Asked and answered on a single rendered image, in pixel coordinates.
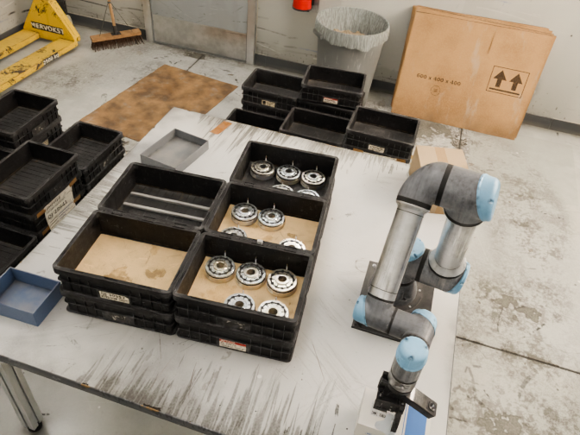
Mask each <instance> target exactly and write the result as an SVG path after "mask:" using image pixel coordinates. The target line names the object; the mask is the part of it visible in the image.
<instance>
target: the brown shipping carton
mask: <svg viewBox="0 0 580 435"><path fill-rule="evenodd" d="M436 161H442V162H447V163H449V164H451V165H454V166H458V167H463V168H466V169H469V168H468V165H467V162H466V160H465V157H464V154H463V150H462V149H454V148H439V147H430V146H421V145H416V148H415V150H414V154H413V159H412V162H411V166H410V168H409V176H410V175H411V174H412V173H413V172H415V171H416V170H417V169H419V168H420V167H423V166H424V165H426V164H429V163H432V162H436ZM428 213H434V214H443V215H444V208H442V207H439V206H436V205H432V208H431V210H430V212H428Z"/></svg>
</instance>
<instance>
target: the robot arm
mask: <svg viewBox="0 0 580 435"><path fill-rule="evenodd" d="M500 188H501V182H500V181H499V180H498V179H497V178H495V177H492V176H489V175H488V174H486V173H478V172H476V171H472V170H469V169H466V168H463V167H458V166H454V165H451V164H449V163H447V162H442V161H436V162H432V163H429V164H426V165H424V166H423V167H420V168H419V169H417V170H416V171H415V172H413V173H412V174H411V175H410V176H409V177H408V178H407V179H406V181H405V182H404V183H403V185H402V186H401V188H400V190H399V192H398V195H397V198H396V200H395V201H396V203H397V205H398V206H397V209H396V212H395V214H394V219H393V222H392V224H391V227H390V230H389V232H388V236H387V239H386V242H385V244H384V247H383V250H382V253H381V257H380V259H379V261H378V264H377V267H376V270H375V274H374V277H373V280H372V282H371V285H370V288H369V291H368V294H367V295H365V296H364V295H360V296H359V298H358V299H357V302H356V304H355V307H354V310H353V314H352V317H353V319H354V320H355V321H357V322H359V323H361V324H364V325H366V326H369V327H371V328H373V329H376V330H378V331H381V332H384V333H386V334H388V335H390V336H393V337H397V338H398V339H401V341H400V344H399V345H398V347H397V350H396V353H395V357H394V360H393V363H392V366H391V368H390V370H389V372H387V371H385V370H383V373H382V376H381V378H380V380H379V383H378V386H377V387H378V391H377V396H376V399H375V404H374V406H373V408H374V409H377V410H379V411H382V412H385V413H386V412H387V411H389V412H392V413H395V415H393V414H391V413H388V414H387V415H386V417H385V419H384V420H381V421H376V422H375V428H376V429H378V430H379V431H381V432H383V433H385V434H386V435H395V433H396V431H397V429H398V426H399V423H400V418H401V415H402V414H403V413H404V410H405V407H406V403H407V404H408V405H409V406H410V407H412V408H414V409H415V410H416V411H418V412H419V413H421V414H422V415H424V416H425V417H427V418H428V419H430V418H433V417H436V412H437V406H438V404H437V402H435V401H434V400H432V399H431V398H429V397H428V396H427V395H425V394H423V393H422V392H421V391H419V390H418V389H417V388H416V387H415V386H416V383H417V381H418V379H419V376H420V374H421V372H422V369H423V368H424V366H425V365H426V362H427V359H428V354H429V349H430V347H431V344H432V340H433V338H434V336H435V333H436V328H437V323H438V322H437V319H436V317H435V316H434V314H433V313H431V312H429V311H427V310H426V309H416V310H414V311H413V312H412V313H409V312H405V311H402V310H401V309H398V308H396V307H393V306H404V305H407V304H409V303H411V302H412V301H413V300H414V299H415V297H416V294H417V283H416V281H417V282H419V283H422V284H425V285H427V286H429V287H434V288H437V289H438V290H441V291H443V292H445V293H451V294H457V293H459V291H460V290H461V289H462V287H463V284H464V282H465V281H466V279H467V276H468V274H469V271H470V264H469V263H468V262H466V258H465V254H466V251H467V249H468V247H469V245H470V241H471V238H472V237H473V234H474V231H475V229H476V227H477V226H478V225H480V224H482V223H483V222H489V221H491V219H492V217H493V215H494V212H495V207H496V203H497V199H498V196H499V192H500ZM432 205H436V206H439V207H442V208H444V214H445V216H446V218H445V221H444V227H443V229H442V232H441V236H440V238H439V241H438V246H437V248H435V249H428V248H425V245H424V243H423V242H422V241H421V240H420V239H419V238H418V237H417V235H418V233H419V229H420V226H421V224H422V221H423V218H424V215H425V214H426V213H428V212H430V210H431V208H432ZM392 419H393V420H392ZM391 421H392V424H391Z"/></svg>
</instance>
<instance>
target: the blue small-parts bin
mask: <svg viewBox="0 0 580 435"><path fill-rule="evenodd" d="M60 285H61V284H60V281H57V280H53V279H50V278H47V277H44V276H41V275H38V274H32V273H30V272H27V271H23V270H21V269H17V268H12V267H9V268H8V269H7V270H6V271H5V272H4V273H3V274H2V275H1V276H0V315H2V316H4V317H7V318H12V319H15V320H18V321H21V322H23V323H27V324H30V325H34V326H37V327H38V326H39V325H40V324H41V322H42V321H43V320H44V319H45V318H46V316H47V315H48V314H49V313H50V312H51V311H52V310H53V308H54V307H55V306H56V304H57V303H58V302H59V301H60V299H61V298H62V297H63V296H62V295H61V293H60Z"/></svg>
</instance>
